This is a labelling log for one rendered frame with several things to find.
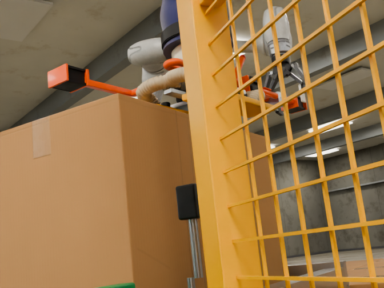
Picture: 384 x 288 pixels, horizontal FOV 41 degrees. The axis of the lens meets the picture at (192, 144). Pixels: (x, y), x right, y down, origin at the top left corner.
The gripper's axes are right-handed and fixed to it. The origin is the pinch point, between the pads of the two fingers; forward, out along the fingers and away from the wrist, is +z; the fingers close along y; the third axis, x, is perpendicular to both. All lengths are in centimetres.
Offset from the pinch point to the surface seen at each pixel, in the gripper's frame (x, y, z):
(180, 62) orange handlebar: -73, 4, 1
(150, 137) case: -115, 28, 32
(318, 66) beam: 665, -251, -246
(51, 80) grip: -93, -27, 1
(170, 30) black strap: -70, 0, -11
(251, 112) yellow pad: -48, 11, 13
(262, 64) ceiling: 644, -350, -276
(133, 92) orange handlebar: -64, -23, 1
